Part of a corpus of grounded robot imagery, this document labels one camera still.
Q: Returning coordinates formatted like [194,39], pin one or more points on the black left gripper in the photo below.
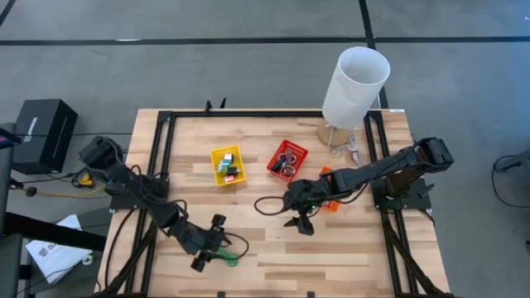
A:
[203,242]

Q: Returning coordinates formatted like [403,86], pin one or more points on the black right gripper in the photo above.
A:
[304,196]

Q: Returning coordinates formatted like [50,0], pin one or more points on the gold band wristwatch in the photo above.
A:
[281,171]

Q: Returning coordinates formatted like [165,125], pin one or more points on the silver band red face wristwatch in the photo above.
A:
[290,157]

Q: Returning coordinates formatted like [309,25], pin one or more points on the pink white power adapter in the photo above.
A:
[229,179]

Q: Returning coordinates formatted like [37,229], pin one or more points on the black power adapter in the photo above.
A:
[234,170]

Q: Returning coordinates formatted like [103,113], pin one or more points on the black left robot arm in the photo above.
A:
[136,190]

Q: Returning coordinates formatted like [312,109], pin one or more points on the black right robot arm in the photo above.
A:
[372,171]

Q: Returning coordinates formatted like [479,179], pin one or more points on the orange plastic basket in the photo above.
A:
[331,205]

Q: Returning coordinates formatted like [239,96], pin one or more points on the red plastic basket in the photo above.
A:
[300,159]

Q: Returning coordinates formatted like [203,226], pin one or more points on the yellow plastic basket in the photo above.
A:
[215,155]

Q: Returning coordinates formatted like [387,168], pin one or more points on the white shade wooden base lamp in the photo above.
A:
[352,91]

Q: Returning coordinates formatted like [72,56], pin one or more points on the white paper sheet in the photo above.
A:
[58,252]

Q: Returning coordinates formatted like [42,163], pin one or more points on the black cardboard box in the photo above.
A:
[41,132]

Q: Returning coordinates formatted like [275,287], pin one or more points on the black metal table frame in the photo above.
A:
[269,113]

